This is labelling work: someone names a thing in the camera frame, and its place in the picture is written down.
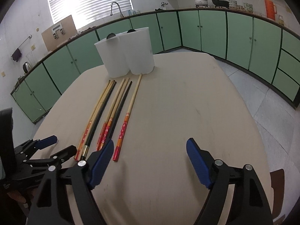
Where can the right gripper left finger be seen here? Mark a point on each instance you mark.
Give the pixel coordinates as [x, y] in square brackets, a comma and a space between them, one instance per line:
[51, 204]

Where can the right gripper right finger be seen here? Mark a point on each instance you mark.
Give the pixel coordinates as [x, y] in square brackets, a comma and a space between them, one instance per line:
[201, 163]

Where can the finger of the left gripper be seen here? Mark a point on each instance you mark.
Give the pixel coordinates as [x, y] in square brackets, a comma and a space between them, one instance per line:
[31, 146]
[56, 159]

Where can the bamboo chopstick red end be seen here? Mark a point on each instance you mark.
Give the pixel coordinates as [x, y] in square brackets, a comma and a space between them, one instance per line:
[90, 129]

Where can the bamboo chopstick red orange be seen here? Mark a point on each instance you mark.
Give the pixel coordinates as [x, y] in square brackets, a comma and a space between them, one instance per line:
[125, 122]

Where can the bamboo chopstick red floral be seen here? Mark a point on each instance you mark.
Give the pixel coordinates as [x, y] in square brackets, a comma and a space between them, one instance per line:
[98, 145]

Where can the bamboo chopstick red tip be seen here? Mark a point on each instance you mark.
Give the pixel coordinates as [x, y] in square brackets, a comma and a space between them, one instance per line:
[114, 111]

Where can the metal spoon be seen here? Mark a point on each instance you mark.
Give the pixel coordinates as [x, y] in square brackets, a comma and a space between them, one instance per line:
[111, 35]

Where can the bamboo chopstick orange end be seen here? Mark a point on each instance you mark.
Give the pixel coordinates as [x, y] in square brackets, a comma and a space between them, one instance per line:
[84, 135]

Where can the black chopstick silver band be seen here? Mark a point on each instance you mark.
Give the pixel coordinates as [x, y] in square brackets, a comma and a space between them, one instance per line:
[118, 112]

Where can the kitchen faucet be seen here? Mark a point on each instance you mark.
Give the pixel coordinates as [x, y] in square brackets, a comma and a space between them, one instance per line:
[116, 9]

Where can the wooden chair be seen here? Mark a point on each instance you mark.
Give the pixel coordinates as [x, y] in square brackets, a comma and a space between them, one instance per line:
[278, 185]

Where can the electric kettle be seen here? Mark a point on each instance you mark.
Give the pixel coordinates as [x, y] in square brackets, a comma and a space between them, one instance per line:
[26, 67]

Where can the dark towel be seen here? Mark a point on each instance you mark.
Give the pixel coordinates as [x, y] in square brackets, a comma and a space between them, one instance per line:
[16, 56]

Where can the cardboard box with scale picture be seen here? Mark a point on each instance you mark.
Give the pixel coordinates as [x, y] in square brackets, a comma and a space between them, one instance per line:
[59, 33]

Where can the white two-compartment utensil holder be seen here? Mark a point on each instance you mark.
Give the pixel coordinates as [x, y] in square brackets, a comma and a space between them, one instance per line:
[127, 52]

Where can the window blinds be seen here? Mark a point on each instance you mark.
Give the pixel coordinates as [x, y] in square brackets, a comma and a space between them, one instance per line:
[89, 0]

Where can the green lower cabinets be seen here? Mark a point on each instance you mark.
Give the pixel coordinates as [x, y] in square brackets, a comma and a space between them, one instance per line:
[262, 48]

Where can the glass jar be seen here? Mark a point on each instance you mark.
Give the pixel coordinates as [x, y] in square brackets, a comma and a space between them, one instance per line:
[280, 20]

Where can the orange thermos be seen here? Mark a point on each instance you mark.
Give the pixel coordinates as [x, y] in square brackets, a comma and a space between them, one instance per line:
[271, 9]

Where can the patterned mug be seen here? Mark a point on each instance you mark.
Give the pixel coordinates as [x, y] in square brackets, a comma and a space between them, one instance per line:
[248, 8]

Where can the black wok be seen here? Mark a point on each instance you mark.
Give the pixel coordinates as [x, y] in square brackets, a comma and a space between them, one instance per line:
[221, 3]

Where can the white cooking pot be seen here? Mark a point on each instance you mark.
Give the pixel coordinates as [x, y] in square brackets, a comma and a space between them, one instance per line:
[201, 3]

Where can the towel rail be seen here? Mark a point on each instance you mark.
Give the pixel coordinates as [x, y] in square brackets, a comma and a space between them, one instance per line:
[29, 37]

